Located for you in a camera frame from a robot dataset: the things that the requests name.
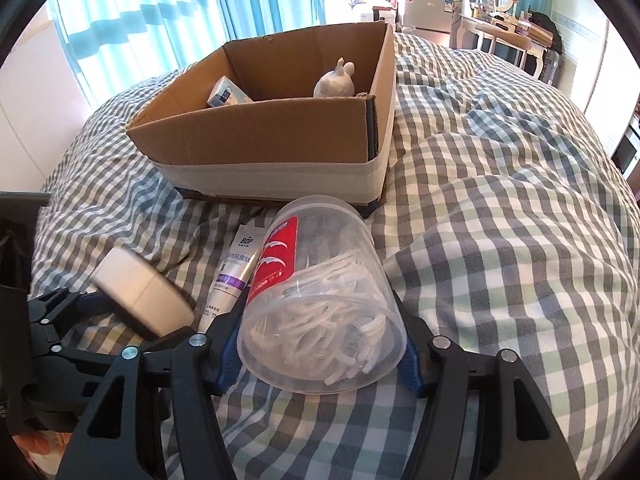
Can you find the silver small fridge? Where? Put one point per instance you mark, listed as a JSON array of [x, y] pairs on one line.
[[430, 10]]

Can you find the orange printed cloth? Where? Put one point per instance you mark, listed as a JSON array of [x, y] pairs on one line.
[[45, 442]]

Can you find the white dressing table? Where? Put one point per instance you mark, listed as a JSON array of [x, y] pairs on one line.
[[505, 35]]

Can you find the white louvred wardrobe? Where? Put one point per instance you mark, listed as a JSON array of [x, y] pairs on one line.
[[582, 50]]

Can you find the dark striped suitcase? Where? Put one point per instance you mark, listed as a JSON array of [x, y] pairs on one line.
[[551, 67]]

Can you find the blue tissue pack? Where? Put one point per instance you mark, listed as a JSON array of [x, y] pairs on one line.
[[227, 94]]

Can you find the brown cardboard box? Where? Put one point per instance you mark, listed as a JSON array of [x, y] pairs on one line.
[[270, 135]]

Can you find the white tape roll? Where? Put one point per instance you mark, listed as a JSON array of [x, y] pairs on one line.
[[142, 292]]

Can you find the black bag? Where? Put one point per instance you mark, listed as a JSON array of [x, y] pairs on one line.
[[545, 30]]

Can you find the wide blue curtain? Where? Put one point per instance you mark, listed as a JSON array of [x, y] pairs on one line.
[[135, 20]]

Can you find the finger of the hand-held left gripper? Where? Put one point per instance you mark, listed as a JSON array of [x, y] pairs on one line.
[[170, 342], [92, 302]]

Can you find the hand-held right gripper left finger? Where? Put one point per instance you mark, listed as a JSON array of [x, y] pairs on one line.
[[231, 355]]

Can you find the white tube purple label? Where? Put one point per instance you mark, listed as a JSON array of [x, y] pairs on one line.
[[232, 270]]

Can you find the clear floss pick jar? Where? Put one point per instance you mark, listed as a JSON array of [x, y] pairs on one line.
[[320, 310]]

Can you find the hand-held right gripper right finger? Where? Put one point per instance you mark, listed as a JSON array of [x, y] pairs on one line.
[[411, 360]]

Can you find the white suitcase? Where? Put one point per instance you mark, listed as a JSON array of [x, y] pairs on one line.
[[366, 14]]

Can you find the grey checked blanket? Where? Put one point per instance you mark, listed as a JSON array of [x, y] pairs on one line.
[[500, 210]]

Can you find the white animal figurine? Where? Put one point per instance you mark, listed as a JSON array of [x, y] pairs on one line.
[[334, 82]]

